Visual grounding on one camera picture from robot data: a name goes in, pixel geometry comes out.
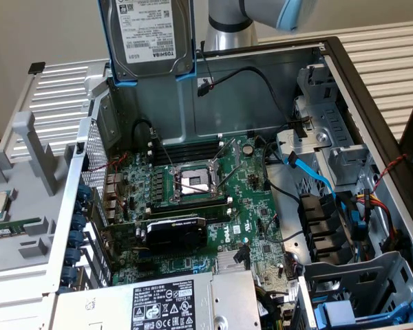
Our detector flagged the blue SATA wire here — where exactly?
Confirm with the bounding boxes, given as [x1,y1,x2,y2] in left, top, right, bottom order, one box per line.
[284,153,368,241]

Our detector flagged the hard disk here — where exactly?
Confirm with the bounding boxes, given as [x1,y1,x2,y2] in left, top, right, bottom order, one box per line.
[96,0,198,87]

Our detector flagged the red yellow black power wire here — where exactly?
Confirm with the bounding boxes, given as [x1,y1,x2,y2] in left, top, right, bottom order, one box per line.
[352,188,405,252]

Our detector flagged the metal socket cover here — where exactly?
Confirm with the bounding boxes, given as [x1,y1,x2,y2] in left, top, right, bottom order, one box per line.
[208,156,228,197]

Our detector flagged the black RAM slot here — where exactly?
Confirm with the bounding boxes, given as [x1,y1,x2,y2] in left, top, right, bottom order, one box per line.
[158,141,224,151]
[156,146,224,155]
[154,150,224,160]
[153,154,224,164]

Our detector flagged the CPU socket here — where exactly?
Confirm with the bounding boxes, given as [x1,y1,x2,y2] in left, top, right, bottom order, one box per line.
[168,159,228,204]

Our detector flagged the metal locking lever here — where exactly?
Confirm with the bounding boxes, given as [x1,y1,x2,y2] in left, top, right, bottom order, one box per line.
[150,129,176,171]
[211,137,237,164]

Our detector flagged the RAM stick with black chips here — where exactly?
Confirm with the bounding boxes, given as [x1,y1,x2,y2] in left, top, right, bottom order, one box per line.
[147,200,232,223]

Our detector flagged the green motherboard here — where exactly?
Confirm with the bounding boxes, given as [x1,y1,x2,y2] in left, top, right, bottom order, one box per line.
[103,134,306,312]

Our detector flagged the open black PC case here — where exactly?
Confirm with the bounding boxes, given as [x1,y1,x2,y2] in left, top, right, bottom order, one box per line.
[41,35,413,330]

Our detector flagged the black graphics card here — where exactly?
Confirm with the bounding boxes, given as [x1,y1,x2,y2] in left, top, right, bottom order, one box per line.
[101,213,235,257]

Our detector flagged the silver chipset heat sink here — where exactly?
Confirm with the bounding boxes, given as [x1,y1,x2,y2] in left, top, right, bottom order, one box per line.
[215,250,246,275]

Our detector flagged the grey metal drive cage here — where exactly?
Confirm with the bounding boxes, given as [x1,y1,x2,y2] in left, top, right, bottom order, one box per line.
[275,63,379,193]

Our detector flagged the grey power supply unit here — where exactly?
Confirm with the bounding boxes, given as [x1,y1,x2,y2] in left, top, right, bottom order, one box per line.
[53,269,262,330]

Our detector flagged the grey parts rack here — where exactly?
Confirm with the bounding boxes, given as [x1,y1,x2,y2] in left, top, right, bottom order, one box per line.
[0,110,82,276]

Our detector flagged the RAM stick with white label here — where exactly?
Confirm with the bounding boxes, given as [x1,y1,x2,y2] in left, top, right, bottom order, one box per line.
[0,216,42,241]

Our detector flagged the looped black wire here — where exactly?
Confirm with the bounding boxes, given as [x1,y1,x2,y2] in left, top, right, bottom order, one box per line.
[132,118,159,147]

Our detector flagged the black wire with connector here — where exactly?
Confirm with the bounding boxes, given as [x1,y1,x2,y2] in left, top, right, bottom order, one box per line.
[196,66,313,139]

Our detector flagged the black power wire connector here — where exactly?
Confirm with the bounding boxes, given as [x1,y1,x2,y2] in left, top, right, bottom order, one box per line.
[233,243,252,272]

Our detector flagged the thin red black wire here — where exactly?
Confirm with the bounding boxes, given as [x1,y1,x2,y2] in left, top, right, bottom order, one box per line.
[195,47,217,89]

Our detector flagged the braided power cable bundle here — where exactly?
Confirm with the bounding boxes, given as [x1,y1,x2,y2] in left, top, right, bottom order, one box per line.
[254,287,290,330]

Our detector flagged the twisted red black wire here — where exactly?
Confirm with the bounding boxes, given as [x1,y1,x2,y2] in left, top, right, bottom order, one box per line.
[371,153,409,193]

